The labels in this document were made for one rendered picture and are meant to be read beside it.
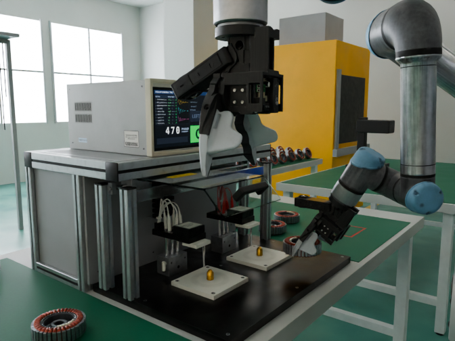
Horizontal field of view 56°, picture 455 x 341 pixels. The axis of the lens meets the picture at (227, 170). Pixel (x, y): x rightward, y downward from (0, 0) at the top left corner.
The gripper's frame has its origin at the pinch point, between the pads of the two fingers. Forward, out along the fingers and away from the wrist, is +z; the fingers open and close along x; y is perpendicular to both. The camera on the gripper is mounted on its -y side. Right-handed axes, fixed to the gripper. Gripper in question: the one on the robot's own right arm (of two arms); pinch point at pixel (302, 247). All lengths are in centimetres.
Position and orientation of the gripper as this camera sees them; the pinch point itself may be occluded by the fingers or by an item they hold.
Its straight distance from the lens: 129.1
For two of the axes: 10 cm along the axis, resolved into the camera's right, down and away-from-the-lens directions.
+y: 6.8, 5.7, -4.5
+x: 6.1, -1.1, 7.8
